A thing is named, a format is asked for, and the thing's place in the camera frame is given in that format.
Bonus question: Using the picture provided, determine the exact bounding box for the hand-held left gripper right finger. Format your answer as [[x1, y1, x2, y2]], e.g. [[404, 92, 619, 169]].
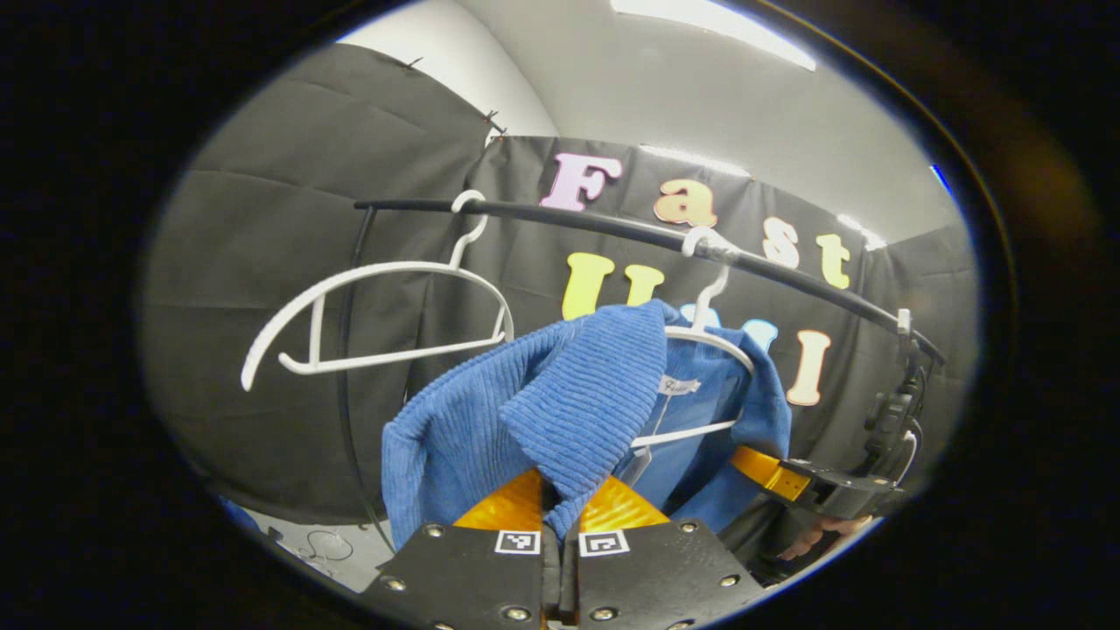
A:
[[560, 475, 767, 630]]

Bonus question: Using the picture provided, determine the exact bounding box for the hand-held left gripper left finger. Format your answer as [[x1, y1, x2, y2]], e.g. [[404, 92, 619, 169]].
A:
[[360, 468, 561, 630]]

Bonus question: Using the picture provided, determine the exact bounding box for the blue corduroy jacket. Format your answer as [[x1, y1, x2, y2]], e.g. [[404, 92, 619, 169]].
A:
[[381, 299, 793, 552]]

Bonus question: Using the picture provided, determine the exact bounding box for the white plastic hanger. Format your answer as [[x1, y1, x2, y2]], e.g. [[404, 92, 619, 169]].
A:
[[630, 226, 758, 449], [241, 190, 515, 392]]

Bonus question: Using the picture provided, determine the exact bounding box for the black clothes rack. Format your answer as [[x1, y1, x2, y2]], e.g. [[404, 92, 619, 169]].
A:
[[337, 197, 948, 552]]

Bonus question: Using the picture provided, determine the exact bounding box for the black backdrop cloth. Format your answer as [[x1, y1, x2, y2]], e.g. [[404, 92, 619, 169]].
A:
[[140, 44, 981, 526]]

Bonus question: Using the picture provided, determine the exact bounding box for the thin black cable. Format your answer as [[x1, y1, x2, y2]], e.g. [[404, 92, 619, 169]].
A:
[[297, 529, 355, 563]]

